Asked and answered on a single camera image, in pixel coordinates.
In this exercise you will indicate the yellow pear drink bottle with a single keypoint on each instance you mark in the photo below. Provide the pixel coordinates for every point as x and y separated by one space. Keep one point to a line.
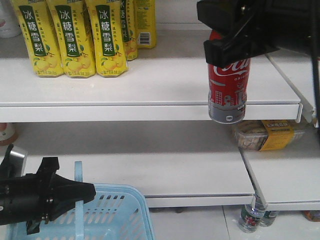
110 57
127 23
73 29
40 37

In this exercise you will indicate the light blue plastic basket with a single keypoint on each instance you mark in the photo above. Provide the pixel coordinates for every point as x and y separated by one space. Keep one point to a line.
118 212

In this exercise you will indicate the white peach drink bottle right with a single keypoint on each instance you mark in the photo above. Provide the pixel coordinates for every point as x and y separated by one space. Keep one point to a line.
9 25

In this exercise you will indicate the clear cookie box yellow band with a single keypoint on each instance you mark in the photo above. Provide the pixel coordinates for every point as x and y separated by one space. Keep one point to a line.
268 135

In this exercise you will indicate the clear water bottle green label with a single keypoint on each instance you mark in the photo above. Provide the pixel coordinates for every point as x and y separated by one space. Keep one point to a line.
268 218

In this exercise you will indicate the yellow pear drink bottle rear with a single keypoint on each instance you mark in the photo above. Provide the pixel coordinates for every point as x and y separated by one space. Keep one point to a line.
127 23

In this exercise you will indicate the red aluminium coca-cola bottle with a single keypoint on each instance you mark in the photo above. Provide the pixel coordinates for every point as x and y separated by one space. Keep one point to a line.
227 94

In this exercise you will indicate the right orange C100 juice bottle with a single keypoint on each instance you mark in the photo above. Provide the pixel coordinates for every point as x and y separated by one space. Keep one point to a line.
8 133

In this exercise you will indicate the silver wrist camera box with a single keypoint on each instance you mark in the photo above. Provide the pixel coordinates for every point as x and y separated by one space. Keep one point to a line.
16 158

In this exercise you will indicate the yellow pear drink bottle right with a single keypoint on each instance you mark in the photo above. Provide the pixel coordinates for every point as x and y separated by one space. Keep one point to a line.
110 57

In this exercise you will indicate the yellow pear drink bottle middle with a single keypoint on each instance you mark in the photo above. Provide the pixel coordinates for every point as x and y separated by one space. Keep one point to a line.
73 29

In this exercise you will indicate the clear water bottle red label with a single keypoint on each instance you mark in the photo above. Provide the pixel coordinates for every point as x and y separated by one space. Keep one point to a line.
250 217

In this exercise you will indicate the yellow pear drink bottle left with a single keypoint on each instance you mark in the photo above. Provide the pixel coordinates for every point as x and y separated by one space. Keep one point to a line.
40 37

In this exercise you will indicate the white metal shelf unit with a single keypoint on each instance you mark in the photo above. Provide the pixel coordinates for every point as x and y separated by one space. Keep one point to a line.
148 128

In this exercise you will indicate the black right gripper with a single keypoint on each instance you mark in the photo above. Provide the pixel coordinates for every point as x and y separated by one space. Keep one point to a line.
292 25

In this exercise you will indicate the yellow pear drink bottle barcode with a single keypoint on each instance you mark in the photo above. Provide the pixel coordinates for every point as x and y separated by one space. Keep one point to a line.
145 23

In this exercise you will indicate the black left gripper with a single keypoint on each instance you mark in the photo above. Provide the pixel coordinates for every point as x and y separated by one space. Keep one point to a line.
40 196

